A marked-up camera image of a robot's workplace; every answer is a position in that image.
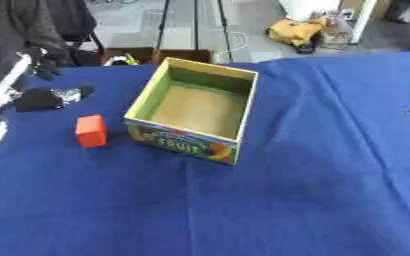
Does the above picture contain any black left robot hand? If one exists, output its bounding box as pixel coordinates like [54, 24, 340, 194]
[10, 47, 97, 113]

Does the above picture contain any brown cardboard box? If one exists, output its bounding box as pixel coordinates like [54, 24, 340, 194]
[101, 46, 218, 67]

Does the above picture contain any open cardboard box green inside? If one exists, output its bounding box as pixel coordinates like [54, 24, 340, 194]
[122, 56, 261, 167]

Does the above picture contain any orange block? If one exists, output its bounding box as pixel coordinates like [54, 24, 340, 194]
[73, 114, 109, 149]

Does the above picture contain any person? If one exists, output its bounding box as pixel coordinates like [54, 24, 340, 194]
[0, 0, 74, 88]

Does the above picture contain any black chair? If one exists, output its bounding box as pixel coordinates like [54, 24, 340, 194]
[45, 0, 107, 66]

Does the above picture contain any white and yellow object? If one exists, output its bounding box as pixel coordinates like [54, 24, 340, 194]
[103, 54, 141, 67]

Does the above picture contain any yellow bag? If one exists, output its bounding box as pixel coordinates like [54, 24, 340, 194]
[264, 17, 331, 48]

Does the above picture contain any black tripod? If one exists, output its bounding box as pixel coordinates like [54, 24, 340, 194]
[154, 0, 237, 64]

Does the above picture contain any white post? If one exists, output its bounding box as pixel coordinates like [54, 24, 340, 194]
[348, 0, 380, 45]

